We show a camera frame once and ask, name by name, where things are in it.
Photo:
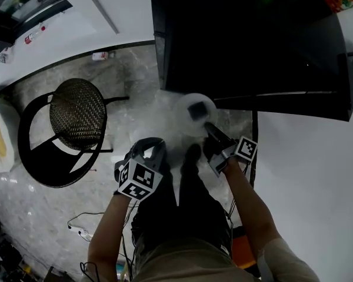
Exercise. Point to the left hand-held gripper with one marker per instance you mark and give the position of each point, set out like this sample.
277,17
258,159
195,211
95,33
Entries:
141,178

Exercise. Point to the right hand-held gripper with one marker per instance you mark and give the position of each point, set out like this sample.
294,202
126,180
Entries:
246,148

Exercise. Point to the white round plate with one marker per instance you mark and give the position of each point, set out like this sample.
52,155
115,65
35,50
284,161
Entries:
182,119

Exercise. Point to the black mini fridge cabinet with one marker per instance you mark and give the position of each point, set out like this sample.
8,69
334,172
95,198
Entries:
238,40

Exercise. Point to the person's left forearm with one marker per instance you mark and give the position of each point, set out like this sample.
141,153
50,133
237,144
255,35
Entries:
109,231

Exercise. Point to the person's right forearm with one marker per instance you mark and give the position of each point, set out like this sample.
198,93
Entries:
247,204

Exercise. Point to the person's black shoe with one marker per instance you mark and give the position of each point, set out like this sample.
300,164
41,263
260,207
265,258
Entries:
192,154

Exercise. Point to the person's black trousers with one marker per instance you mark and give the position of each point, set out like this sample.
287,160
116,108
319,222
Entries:
194,216

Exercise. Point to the white power strip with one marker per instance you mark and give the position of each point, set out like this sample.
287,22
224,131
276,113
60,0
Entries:
82,232

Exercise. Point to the white jar red label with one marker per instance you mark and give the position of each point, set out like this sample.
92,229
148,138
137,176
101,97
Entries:
99,56

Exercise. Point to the person's beige shirt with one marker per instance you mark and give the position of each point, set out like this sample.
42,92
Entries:
188,263

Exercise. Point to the orange box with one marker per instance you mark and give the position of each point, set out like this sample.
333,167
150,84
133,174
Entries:
241,248

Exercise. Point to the white yellow egg cushion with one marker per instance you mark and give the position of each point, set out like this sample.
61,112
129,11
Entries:
0,140

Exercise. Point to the clear bottle red label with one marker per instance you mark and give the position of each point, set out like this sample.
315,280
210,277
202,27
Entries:
32,37

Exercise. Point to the small clear bottle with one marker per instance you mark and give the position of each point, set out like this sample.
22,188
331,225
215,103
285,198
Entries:
6,56

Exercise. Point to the cluttered electronics pile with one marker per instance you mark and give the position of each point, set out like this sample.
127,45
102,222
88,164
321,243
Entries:
11,260

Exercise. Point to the black framed window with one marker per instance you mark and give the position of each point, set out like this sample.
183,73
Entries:
6,25

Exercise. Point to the wicker stool black frame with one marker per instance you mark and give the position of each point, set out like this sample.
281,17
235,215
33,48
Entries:
76,113

